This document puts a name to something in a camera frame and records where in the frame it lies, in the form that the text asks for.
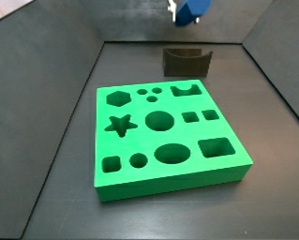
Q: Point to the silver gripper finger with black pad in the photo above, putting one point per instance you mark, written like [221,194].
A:
[171,9]

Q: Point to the blue hexagonal prism block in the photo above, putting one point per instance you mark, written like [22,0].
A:
[191,10]

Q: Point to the green foam shape board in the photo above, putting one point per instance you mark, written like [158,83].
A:
[162,140]

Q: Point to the black curved cradle stand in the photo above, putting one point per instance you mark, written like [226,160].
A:
[186,62]

